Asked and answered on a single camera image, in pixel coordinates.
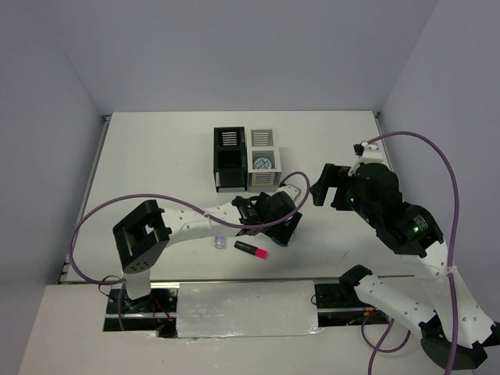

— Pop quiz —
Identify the blue slime jar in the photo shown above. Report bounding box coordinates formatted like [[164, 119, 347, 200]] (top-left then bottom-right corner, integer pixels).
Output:
[[270, 220, 298, 247], [253, 157, 273, 170]]

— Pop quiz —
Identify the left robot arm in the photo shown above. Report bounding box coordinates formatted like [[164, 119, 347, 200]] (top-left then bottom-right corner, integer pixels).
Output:
[[112, 186, 302, 312]]

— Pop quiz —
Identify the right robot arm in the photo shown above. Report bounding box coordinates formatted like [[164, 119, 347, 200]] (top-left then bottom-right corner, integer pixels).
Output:
[[310, 162, 499, 370]]

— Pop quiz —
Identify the white organizer container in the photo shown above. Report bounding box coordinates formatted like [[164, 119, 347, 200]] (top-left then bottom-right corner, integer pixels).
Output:
[[245, 128, 282, 193]]

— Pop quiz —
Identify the pink highlighter marker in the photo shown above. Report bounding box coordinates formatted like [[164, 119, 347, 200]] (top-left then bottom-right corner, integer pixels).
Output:
[[234, 241, 268, 259]]

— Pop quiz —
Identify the clear spray bottle blue cap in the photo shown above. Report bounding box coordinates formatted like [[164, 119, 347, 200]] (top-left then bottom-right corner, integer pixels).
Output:
[[214, 236, 227, 249]]

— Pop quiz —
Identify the black organizer container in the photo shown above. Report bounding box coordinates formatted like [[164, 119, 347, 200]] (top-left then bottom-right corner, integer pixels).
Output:
[[213, 127, 248, 192]]

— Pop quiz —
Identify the silver tape cover panel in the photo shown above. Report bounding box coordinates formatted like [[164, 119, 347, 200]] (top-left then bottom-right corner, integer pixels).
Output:
[[176, 280, 321, 338]]

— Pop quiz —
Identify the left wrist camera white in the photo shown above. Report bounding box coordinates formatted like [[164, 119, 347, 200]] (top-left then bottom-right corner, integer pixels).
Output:
[[276, 185, 302, 204]]

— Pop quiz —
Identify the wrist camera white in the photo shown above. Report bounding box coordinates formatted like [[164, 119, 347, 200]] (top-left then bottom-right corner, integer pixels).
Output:
[[348, 141, 384, 177], [276, 185, 302, 204]]

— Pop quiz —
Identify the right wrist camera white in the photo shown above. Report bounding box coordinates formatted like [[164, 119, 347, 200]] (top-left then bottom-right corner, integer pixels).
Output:
[[348, 141, 384, 177]]

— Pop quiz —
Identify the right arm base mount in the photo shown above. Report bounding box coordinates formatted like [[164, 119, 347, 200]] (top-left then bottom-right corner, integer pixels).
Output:
[[310, 278, 376, 328]]

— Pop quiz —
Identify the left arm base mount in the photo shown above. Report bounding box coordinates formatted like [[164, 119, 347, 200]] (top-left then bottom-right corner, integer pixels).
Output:
[[99, 285, 179, 338]]

